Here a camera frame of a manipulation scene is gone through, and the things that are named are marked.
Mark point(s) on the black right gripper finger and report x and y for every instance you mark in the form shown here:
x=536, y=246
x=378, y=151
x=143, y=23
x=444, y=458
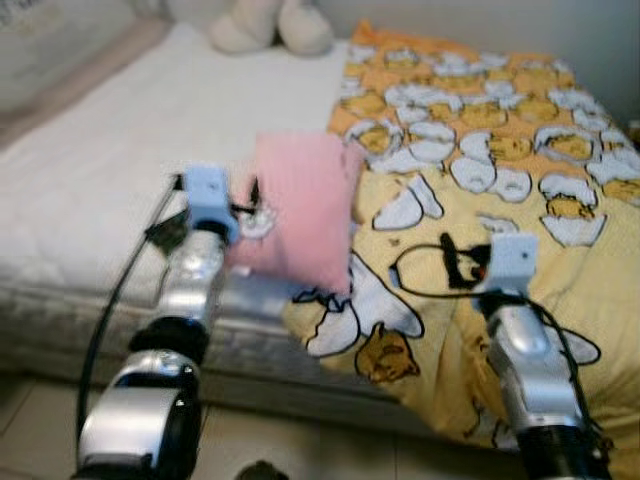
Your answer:
x=449, y=250

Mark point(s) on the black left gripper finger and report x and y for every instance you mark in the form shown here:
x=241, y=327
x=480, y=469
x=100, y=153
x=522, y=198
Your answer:
x=255, y=196

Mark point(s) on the pink pillow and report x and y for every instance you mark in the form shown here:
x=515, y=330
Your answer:
x=300, y=210

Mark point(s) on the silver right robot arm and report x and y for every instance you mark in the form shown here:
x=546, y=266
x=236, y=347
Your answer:
x=530, y=360

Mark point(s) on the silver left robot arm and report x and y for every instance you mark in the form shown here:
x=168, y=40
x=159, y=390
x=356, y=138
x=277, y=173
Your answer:
x=190, y=280

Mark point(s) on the yellow cartoon print duvet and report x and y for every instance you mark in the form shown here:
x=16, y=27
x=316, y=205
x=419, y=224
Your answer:
x=560, y=300

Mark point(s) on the white quilted mattress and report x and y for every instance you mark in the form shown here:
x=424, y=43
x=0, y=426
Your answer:
x=120, y=150

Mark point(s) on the beige stuffed toy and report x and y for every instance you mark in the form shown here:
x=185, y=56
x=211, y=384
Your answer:
x=270, y=25

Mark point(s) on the white bed base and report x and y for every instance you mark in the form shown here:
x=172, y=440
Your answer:
x=260, y=385

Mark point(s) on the grey patterned headboard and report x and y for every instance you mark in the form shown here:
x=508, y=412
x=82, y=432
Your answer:
x=60, y=50

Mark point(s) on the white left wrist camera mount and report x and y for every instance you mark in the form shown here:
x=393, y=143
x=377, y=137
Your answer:
x=208, y=195

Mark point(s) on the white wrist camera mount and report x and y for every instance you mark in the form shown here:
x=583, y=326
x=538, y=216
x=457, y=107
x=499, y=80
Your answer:
x=513, y=260
x=208, y=195

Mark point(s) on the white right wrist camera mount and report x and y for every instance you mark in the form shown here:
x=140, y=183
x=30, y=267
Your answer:
x=513, y=260

